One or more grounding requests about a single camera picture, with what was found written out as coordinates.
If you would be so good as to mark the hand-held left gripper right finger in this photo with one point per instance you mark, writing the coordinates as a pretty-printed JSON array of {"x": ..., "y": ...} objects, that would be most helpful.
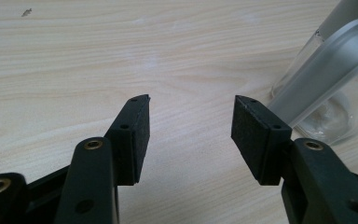
[{"x": 254, "y": 140}]

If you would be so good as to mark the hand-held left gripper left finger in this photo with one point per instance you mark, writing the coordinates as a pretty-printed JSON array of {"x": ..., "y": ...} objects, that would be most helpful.
[{"x": 130, "y": 149}]

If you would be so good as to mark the clear container with grey lid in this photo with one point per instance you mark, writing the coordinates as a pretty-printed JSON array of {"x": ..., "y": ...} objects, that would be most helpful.
[{"x": 332, "y": 68}]

